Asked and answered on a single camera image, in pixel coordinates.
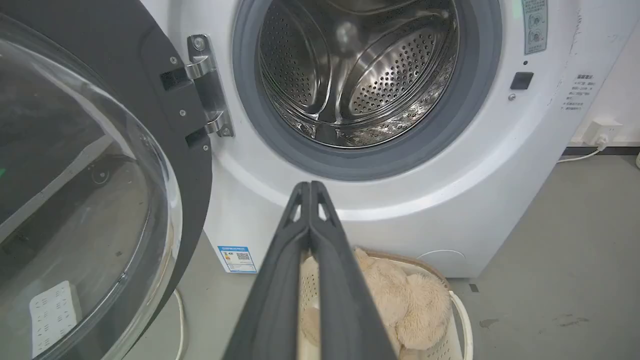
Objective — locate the dark washing machine door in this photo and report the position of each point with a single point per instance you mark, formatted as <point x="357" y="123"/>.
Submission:
<point x="90" y="175"/>

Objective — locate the white perforated laundry basket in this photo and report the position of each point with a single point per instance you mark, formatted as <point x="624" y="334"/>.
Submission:
<point x="450" y="345"/>

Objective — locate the beige plush teddy bear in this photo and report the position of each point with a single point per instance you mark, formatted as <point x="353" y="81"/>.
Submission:
<point x="405" y="305"/>

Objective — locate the white wall power plug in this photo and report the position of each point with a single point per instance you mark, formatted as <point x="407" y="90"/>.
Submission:
<point x="601" y="133"/>

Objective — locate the blue energy label sticker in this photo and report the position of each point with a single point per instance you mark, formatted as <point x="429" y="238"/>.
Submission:
<point x="237" y="259"/>

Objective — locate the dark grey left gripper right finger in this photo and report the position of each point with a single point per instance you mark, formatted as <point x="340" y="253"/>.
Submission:
<point x="345" y="305"/>

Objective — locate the chrome door hinge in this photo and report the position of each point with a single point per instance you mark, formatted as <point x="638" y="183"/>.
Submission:
<point x="209" y="85"/>

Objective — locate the white front-load washing machine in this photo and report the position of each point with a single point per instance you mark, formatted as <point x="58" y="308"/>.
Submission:
<point x="450" y="190"/>

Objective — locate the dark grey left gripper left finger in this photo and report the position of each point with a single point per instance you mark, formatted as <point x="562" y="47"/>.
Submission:
<point x="272" y="300"/>

